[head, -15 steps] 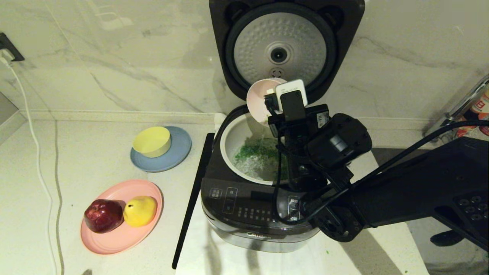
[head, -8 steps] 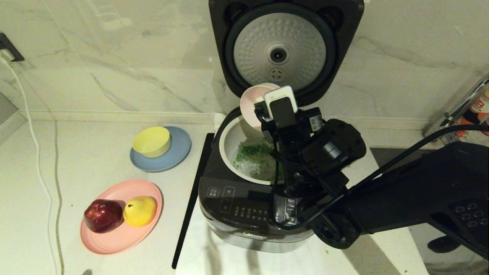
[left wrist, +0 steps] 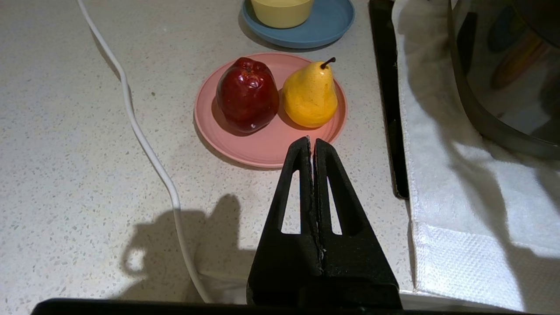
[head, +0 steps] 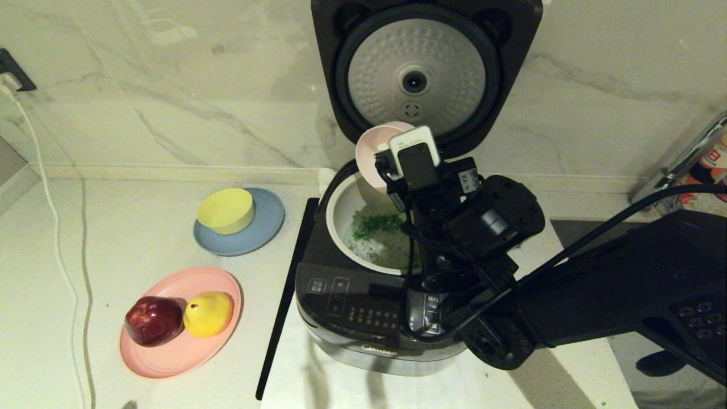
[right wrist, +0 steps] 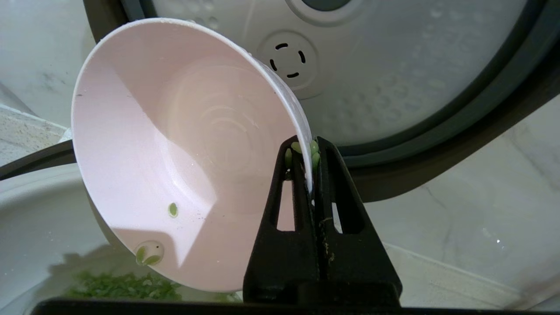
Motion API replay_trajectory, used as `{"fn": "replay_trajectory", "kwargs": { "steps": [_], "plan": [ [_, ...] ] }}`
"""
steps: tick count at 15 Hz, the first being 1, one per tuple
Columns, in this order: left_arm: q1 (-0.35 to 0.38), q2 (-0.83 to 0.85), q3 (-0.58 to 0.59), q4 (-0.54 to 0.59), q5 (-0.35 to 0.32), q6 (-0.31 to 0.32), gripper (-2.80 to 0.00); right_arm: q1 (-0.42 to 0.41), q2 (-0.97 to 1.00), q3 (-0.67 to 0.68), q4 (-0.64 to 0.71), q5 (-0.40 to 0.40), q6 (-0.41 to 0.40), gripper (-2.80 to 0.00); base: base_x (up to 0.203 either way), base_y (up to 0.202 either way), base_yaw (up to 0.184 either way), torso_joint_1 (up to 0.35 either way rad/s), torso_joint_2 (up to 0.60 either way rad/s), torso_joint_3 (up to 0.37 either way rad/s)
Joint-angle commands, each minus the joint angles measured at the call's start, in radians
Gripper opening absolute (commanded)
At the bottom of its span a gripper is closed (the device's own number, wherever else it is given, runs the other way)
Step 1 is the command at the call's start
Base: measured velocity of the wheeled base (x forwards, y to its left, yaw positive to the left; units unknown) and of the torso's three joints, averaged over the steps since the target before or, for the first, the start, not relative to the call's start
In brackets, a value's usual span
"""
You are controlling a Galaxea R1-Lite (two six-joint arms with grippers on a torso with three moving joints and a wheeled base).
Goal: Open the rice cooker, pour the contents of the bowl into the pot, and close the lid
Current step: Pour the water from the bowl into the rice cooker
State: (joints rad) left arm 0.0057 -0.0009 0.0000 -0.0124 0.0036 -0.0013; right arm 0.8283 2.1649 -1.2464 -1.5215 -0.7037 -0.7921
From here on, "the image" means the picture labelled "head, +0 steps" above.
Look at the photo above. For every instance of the red white label bottle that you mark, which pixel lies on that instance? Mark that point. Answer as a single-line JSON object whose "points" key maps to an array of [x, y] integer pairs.
{"points": [[713, 165]]}

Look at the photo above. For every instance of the chrome faucet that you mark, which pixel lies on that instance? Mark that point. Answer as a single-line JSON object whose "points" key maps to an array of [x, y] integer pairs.
{"points": [[653, 193]]}

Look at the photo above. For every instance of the yellow pear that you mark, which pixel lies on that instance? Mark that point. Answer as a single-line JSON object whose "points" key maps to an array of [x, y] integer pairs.
{"points": [[207, 314]]}

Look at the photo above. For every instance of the black rice cooker lid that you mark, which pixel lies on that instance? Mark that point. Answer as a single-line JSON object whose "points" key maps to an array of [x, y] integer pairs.
{"points": [[369, 57]]}

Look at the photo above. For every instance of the yellow bowl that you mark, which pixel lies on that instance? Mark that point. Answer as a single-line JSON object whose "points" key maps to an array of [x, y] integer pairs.
{"points": [[226, 211]]}

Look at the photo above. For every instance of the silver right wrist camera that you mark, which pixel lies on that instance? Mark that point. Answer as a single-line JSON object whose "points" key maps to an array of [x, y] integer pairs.
{"points": [[417, 153]]}

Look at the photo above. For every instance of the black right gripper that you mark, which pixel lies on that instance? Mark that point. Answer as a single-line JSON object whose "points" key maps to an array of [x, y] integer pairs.
{"points": [[454, 182]]}

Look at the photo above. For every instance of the green chopped vegetables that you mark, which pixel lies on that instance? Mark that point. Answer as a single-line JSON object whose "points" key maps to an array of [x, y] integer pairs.
{"points": [[375, 224]]}

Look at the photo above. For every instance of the white inner pot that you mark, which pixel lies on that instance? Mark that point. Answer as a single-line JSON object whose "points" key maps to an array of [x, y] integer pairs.
{"points": [[341, 221]]}

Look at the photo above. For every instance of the black wall socket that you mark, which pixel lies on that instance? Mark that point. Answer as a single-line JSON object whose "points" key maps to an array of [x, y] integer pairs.
{"points": [[14, 68]]}

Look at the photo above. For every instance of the pink plate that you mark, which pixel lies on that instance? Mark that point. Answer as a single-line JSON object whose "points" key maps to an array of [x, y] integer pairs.
{"points": [[170, 358]]}

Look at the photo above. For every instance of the blue plate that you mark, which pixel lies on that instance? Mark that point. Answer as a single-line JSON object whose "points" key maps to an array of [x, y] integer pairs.
{"points": [[261, 233]]}

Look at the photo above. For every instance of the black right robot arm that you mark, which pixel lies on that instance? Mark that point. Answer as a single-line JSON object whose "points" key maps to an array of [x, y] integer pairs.
{"points": [[625, 295]]}

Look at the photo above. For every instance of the red apple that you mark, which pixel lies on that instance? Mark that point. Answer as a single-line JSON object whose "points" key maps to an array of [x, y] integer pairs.
{"points": [[152, 321]]}

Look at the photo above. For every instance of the stainless steel sink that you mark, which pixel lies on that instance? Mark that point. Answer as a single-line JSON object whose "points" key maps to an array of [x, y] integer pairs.
{"points": [[579, 233]]}

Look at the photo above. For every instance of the pale pink bowl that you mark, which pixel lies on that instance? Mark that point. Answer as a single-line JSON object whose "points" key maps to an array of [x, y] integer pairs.
{"points": [[369, 153]]}

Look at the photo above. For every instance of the black rice cooker body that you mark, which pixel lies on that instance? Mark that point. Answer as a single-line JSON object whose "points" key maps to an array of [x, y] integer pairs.
{"points": [[341, 324]]}

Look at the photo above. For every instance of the black tray edge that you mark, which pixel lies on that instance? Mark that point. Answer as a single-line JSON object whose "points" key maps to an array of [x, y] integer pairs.
{"points": [[284, 312]]}

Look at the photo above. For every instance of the white cloth in sink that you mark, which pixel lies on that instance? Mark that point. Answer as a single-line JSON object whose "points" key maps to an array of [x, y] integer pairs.
{"points": [[630, 369]]}

